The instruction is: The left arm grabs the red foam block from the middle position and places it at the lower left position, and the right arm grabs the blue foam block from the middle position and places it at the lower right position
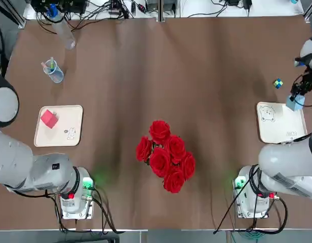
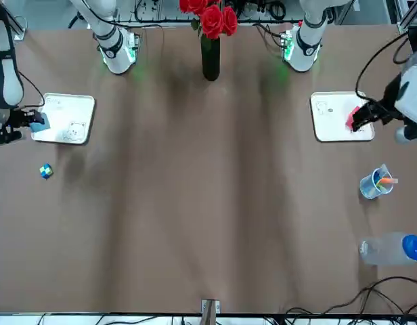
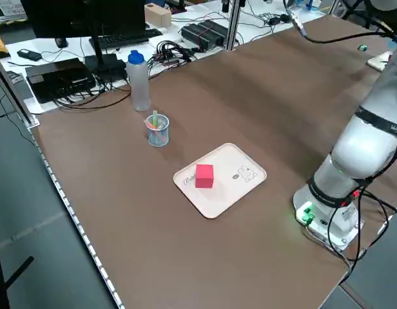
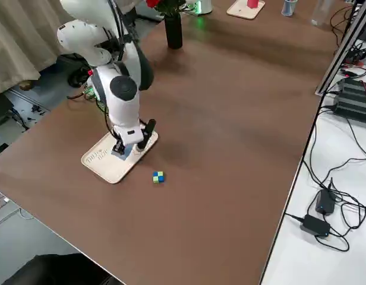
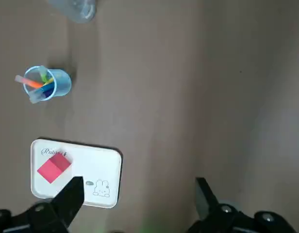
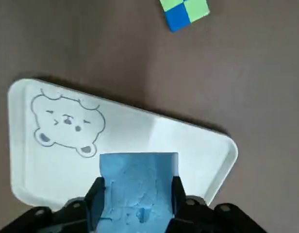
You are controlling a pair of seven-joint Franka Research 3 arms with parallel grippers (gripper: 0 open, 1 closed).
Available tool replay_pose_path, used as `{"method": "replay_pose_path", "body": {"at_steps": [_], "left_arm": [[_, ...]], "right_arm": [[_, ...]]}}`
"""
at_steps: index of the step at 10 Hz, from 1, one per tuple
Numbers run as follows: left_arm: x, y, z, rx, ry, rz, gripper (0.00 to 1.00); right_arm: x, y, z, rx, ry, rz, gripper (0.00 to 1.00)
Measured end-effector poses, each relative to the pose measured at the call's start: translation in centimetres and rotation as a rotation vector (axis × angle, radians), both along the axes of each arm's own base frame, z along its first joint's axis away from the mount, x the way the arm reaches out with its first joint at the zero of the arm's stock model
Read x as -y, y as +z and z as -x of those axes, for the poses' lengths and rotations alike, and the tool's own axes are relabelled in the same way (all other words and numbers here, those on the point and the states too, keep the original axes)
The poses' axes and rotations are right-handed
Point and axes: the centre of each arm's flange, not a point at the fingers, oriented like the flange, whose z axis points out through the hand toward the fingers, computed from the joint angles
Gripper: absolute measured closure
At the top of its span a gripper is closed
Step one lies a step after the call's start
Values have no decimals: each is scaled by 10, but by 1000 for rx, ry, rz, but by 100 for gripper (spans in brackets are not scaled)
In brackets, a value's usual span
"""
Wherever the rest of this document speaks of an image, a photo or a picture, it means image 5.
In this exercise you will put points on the light blue pen cup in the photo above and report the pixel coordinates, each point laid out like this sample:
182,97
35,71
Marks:
62,82

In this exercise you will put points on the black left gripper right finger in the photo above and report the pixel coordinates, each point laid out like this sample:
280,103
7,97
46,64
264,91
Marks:
207,204

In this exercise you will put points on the clear bottle with blue cap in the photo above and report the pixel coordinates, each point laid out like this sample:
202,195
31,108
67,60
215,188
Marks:
79,12

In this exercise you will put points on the green marker pen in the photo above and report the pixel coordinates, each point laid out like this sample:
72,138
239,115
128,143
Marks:
44,77

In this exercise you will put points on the tray with rabbit print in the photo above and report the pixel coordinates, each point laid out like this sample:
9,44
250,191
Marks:
96,165

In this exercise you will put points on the red foam block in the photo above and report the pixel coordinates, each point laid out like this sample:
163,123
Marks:
52,170

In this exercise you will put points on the orange marker pen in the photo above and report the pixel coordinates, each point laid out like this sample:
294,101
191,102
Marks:
34,83

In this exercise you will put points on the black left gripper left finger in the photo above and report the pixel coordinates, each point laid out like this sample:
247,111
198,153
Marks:
67,201

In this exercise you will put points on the blue marker pen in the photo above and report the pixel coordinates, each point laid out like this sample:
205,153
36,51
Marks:
45,91

